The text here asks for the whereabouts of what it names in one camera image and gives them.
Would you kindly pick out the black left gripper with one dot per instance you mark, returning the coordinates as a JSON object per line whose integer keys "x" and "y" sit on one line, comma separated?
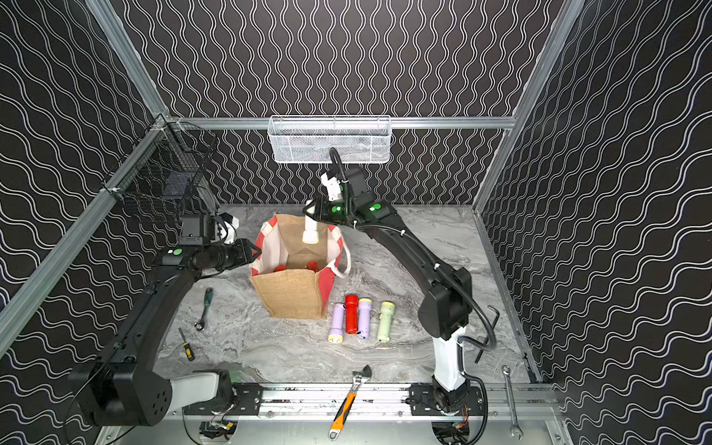
{"x": 245, "y": 251}

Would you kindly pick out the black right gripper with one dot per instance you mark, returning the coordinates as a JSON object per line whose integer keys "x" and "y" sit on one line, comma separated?
{"x": 311, "y": 209}

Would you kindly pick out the light green flashlight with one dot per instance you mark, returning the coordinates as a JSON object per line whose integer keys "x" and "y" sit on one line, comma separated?
{"x": 386, "y": 314}
{"x": 310, "y": 235}

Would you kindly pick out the jute tote bag red trim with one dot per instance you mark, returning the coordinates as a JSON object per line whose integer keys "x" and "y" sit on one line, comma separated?
{"x": 297, "y": 293}

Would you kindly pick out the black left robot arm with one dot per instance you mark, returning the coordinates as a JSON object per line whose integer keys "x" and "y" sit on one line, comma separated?
{"x": 121, "y": 387}

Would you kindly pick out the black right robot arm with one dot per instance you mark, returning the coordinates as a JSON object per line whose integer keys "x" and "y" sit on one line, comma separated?
{"x": 448, "y": 311}

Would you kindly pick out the red flashlight front row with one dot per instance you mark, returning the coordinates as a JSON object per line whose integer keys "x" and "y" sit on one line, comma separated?
{"x": 352, "y": 308}

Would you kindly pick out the lavender flashlight middle front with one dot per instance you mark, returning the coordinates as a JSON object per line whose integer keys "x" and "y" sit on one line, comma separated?
{"x": 364, "y": 314}

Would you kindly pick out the yellow black small screwdriver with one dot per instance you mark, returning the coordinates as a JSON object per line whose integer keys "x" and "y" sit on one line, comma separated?
{"x": 189, "y": 352}

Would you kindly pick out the lavender flashlight yellow head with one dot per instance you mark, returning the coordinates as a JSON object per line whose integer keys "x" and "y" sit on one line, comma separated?
{"x": 336, "y": 333}

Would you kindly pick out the black hex key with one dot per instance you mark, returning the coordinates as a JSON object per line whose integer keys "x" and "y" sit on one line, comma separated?
{"x": 487, "y": 338}

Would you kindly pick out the silver combination wrench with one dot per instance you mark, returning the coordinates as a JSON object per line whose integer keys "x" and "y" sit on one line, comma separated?
{"x": 515, "y": 429}

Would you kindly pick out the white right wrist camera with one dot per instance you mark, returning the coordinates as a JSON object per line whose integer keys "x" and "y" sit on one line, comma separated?
{"x": 333, "y": 187}

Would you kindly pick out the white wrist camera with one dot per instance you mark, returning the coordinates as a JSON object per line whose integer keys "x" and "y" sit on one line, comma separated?
{"x": 227, "y": 225}
{"x": 333, "y": 187}

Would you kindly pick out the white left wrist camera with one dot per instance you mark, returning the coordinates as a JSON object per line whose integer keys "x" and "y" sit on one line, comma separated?
{"x": 227, "y": 225}

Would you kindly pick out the black wire mesh basket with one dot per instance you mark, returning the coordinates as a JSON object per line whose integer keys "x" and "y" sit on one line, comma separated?
{"x": 170, "y": 178}

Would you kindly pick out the white wire mesh basket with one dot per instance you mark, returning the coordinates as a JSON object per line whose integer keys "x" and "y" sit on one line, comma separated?
{"x": 308, "y": 138}

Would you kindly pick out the orange handled adjustable wrench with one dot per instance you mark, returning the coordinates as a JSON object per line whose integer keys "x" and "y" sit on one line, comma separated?
{"x": 358, "y": 379}

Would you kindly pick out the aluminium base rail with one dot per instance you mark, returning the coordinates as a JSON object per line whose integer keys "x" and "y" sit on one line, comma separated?
{"x": 374, "y": 402}

